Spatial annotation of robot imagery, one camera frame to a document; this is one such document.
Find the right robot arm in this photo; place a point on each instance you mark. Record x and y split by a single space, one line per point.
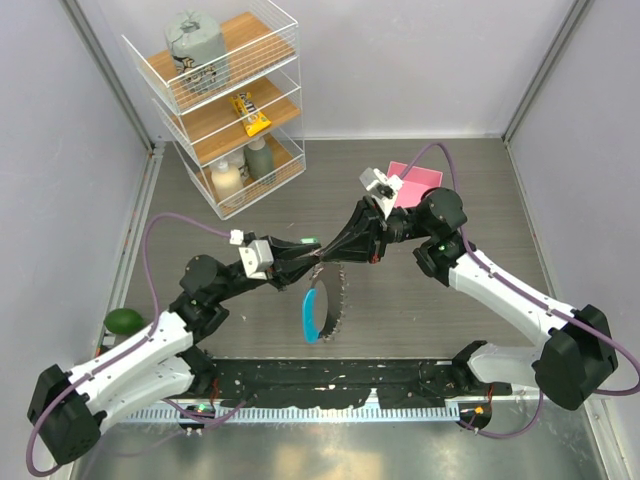
571 353

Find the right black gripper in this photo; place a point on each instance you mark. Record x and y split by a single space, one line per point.
362 239

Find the green pump bottle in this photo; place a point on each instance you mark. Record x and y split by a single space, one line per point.
260 161

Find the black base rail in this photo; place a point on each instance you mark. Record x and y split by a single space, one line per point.
326 384

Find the white slotted cable duct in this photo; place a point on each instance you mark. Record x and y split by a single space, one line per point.
370 412

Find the white wire shelf rack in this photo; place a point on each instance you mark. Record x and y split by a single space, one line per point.
262 42

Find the grey wrapped paper roll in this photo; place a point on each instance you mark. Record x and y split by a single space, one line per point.
198 50

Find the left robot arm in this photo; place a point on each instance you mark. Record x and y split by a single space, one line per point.
71 409

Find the pink open drawer box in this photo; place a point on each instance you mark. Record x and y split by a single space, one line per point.
415 184

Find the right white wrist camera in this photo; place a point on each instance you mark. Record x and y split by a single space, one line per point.
383 189

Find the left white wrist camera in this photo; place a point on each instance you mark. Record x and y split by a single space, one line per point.
255 254

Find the green avocado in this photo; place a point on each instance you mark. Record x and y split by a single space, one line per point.
124 321

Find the cream pump bottle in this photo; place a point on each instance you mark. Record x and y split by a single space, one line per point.
227 182

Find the patterned jar on shelf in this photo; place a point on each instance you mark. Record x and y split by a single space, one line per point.
237 158

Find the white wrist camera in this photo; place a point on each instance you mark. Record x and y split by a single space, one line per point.
383 189
255 254

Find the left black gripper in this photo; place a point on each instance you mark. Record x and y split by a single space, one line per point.
285 269

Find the yellow candy bag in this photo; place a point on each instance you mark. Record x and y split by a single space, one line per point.
253 119

